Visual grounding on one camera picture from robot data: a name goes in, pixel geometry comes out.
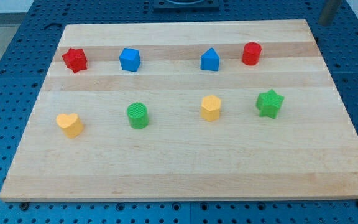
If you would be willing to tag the green cylinder block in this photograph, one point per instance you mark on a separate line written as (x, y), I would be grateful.
(137, 115)

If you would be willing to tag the grey metal rod tool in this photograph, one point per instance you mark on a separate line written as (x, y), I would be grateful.
(328, 12)

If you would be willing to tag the wooden board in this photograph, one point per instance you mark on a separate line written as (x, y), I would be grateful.
(308, 152)

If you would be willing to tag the green star block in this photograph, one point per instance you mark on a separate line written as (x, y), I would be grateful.
(269, 103)

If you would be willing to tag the blue triangle block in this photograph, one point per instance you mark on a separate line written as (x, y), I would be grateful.
(210, 60)

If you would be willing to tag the red star block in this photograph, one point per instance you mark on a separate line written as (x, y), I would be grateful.
(75, 60)

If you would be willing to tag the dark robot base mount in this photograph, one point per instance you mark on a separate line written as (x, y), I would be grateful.
(164, 5)

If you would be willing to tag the red cylinder block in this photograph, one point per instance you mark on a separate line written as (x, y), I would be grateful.
(251, 53)

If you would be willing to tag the yellow heart block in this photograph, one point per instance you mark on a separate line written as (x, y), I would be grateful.
(70, 124)

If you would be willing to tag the yellow hexagon block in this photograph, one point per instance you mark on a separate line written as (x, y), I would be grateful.
(210, 108)

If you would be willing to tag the blue cube block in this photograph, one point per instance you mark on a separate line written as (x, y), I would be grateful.
(130, 59)

